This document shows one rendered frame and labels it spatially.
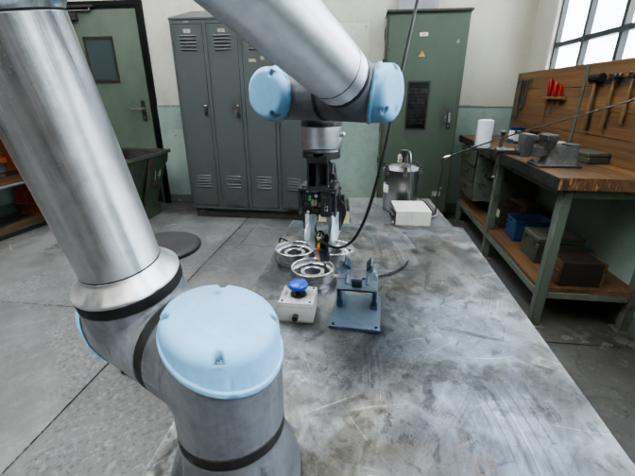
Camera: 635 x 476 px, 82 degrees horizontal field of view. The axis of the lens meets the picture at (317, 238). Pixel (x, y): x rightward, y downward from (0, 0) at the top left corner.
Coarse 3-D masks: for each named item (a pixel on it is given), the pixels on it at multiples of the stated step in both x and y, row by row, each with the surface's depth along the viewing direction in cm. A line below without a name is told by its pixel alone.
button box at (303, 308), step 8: (288, 288) 77; (312, 288) 77; (288, 296) 74; (296, 296) 73; (304, 296) 74; (312, 296) 74; (280, 304) 72; (288, 304) 72; (296, 304) 72; (304, 304) 71; (312, 304) 71; (280, 312) 73; (288, 312) 73; (296, 312) 72; (304, 312) 72; (312, 312) 72; (280, 320) 74; (288, 320) 73; (296, 320) 72; (304, 320) 73; (312, 320) 73
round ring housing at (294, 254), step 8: (280, 248) 101; (288, 248) 101; (296, 248) 101; (280, 256) 95; (288, 256) 94; (296, 256) 94; (304, 256) 95; (312, 256) 97; (280, 264) 98; (288, 264) 95
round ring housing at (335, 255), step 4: (336, 244) 104; (340, 244) 103; (344, 244) 103; (340, 248) 101; (348, 248) 101; (352, 248) 98; (332, 252) 102; (336, 252) 102; (340, 252) 101; (344, 252) 98; (348, 252) 96; (352, 252) 97; (316, 256) 98; (332, 256) 94; (336, 256) 94; (340, 256) 94; (344, 256) 95; (348, 256) 96; (352, 256) 98; (332, 260) 95; (336, 260) 95; (340, 260) 95; (344, 260) 95; (336, 264) 96
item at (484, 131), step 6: (480, 120) 265; (486, 120) 263; (492, 120) 264; (480, 126) 266; (486, 126) 263; (492, 126) 264; (480, 132) 267; (486, 132) 265; (480, 138) 268; (486, 138) 266; (474, 144) 274; (486, 144) 268
